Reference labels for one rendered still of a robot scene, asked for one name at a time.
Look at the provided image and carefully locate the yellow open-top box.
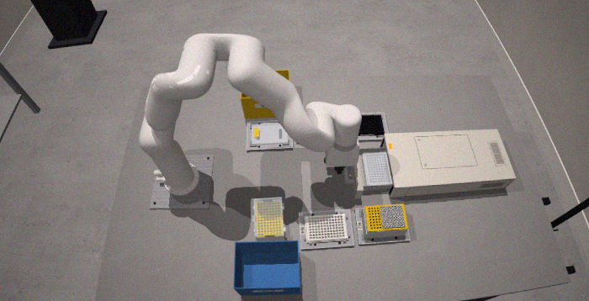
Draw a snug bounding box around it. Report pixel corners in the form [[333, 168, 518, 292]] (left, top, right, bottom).
[[241, 70, 289, 119]]

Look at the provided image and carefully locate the blue open-top box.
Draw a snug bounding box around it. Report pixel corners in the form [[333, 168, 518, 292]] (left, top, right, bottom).
[[234, 240, 300, 295]]

